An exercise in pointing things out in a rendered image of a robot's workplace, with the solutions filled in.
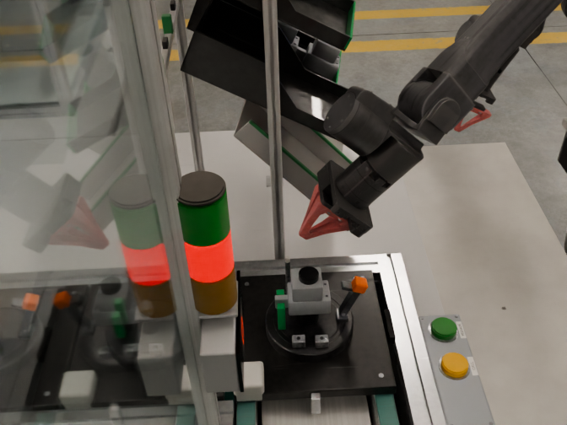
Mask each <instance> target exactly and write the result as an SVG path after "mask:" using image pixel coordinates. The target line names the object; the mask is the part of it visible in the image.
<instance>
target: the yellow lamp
mask: <svg viewBox="0 0 567 425"><path fill-rule="evenodd" d="M191 284H192V293H193V298H194V303H195V308H196V310H197V311H199V312H201V313H203V314H205V315H219V314H223V313H224V312H226V311H228V310H230V309H231V308H232V307H233V306H234V305H235V303H236V300H237V297H238V295H237V287H236V279H235V264H234V268H233V270H232V272H231V273H230V274H229V275H228V276H227V277H225V278H223V279H221V280H219V281H217V282H199V281H196V280H194V279H192V278H191Z"/></svg>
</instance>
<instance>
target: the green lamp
mask: <svg viewBox="0 0 567 425"><path fill-rule="evenodd" d="M177 205H178V210H179V215H180V220H181V229H182V234H183V239H184V241H185V242H186V243H188V244H189V245H194V246H200V247H204V246H210V245H216V244H217V243H219V242H221V241H222V240H224V239H225V238H226V237H227V235H228V234H229V232H230V216H229V208H228V200H227V191H226V190H225V193H224V194H223V196H222V197H221V198H220V199H218V200H217V201H216V202H214V203H211V204H209V205H206V206H202V207H191V206H187V205H184V204H182V203H180V202H179V203H177Z"/></svg>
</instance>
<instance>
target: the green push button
mask: <svg viewBox="0 0 567 425"><path fill-rule="evenodd" d="M456 330H457V327H456V324H455V322H454V321H453V320H450V319H448V318H446V317H440V318H436V319H435V320H433V322H432V325H431V332H432V333H433V335H434V336H435V337H437V338H439V339H441V340H450V339H452V338H453V337H454V336H455V335H456Z"/></svg>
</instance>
